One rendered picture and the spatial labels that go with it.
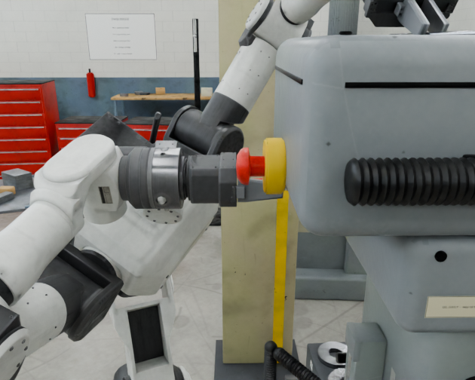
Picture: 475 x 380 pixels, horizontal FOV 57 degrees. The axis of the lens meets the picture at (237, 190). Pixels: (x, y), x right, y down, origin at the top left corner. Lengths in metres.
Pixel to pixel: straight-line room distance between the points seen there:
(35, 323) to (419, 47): 0.54
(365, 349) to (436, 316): 0.16
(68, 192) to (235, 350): 2.30
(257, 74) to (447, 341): 0.66
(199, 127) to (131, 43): 8.74
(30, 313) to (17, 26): 9.86
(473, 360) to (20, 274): 0.47
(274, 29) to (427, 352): 0.69
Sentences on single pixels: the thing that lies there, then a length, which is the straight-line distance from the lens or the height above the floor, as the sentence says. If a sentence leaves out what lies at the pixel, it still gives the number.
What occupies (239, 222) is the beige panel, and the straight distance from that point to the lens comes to 2.35.
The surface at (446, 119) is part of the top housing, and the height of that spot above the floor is 1.83.
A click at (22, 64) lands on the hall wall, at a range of 10.39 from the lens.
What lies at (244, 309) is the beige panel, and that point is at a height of 0.42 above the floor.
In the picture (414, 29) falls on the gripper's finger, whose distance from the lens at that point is 0.63.
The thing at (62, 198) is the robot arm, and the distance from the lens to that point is 0.57.
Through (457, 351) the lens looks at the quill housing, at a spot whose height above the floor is 1.60.
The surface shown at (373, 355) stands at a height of 1.53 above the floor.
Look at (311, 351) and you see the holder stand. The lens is 1.23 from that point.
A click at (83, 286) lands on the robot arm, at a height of 1.51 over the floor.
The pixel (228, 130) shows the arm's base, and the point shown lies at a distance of 0.91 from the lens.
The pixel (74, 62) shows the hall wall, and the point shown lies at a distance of 9.99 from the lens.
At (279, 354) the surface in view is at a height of 1.58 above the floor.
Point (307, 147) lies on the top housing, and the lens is 0.34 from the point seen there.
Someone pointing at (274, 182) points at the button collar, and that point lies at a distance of 0.44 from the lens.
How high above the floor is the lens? 1.88
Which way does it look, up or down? 19 degrees down
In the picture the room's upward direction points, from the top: straight up
